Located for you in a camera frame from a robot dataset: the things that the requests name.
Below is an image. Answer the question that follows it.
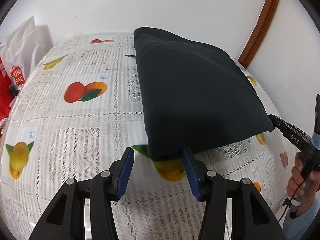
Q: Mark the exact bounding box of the black sweatshirt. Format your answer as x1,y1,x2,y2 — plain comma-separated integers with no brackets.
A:
134,27,274,161

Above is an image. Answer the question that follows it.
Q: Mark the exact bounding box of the light blue sleeve forearm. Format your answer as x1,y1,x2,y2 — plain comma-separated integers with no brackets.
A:
283,198,319,239

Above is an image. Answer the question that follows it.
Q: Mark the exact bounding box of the person's right hand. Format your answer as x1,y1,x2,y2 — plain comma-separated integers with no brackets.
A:
286,152,319,217

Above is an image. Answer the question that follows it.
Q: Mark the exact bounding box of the fruit print tablecloth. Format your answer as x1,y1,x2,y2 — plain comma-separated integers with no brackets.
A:
0,31,298,240

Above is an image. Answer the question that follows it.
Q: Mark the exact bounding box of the red paper bag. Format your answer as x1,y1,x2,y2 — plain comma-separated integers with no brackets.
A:
0,60,13,120

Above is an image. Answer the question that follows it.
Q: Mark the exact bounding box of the white plastic shopping bag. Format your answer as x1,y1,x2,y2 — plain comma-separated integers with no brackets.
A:
1,16,53,91

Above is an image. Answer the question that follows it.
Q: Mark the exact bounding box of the black cable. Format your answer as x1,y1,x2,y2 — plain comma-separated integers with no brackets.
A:
278,177,307,222

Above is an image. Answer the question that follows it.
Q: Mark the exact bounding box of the brown wooden door frame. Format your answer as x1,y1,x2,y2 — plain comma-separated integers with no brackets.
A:
238,0,279,69

